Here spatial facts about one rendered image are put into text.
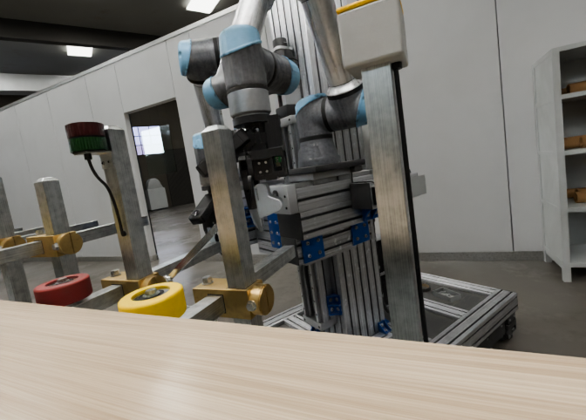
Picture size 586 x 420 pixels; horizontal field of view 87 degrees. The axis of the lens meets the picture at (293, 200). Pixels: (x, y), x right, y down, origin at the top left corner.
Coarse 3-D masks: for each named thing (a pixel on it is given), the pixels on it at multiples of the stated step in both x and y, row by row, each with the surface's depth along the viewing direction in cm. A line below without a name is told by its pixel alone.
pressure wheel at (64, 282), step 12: (72, 276) 56; (84, 276) 55; (36, 288) 51; (48, 288) 50; (60, 288) 51; (72, 288) 52; (84, 288) 54; (36, 300) 51; (48, 300) 50; (60, 300) 51; (72, 300) 52
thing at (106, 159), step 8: (80, 136) 54; (88, 136) 54; (96, 136) 55; (104, 136) 57; (72, 152) 55; (80, 152) 55; (88, 152) 55; (96, 152) 56; (104, 152) 58; (88, 160) 56; (104, 160) 59; (112, 160) 58; (104, 168) 60; (96, 176) 57; (104, 184) 58; (112, 200) 59; (120, 224) 60; (120, 232) 60
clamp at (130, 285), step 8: (120, 272) 69; (104, 280) 64; (112, 280) 63; (120, 280) 62; (128, 280) 62; (136, 280) 61; (144, 280) 61; (152, 280) 61; (160, 280) 63; (128, 288) 62; (136, 288) 61
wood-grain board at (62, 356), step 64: (0, 320) 41; (64, 320) 38; (128, 320) 35; (192, 320) 33; (0, 384) 26; (64, 384) 24; (128, 384) 23; (192, 384) 22; (256, 384) 21; (320, 384) 20; (384, 384) 20; (448, 384) 19; (512, 384) 18; (576, 384) 17
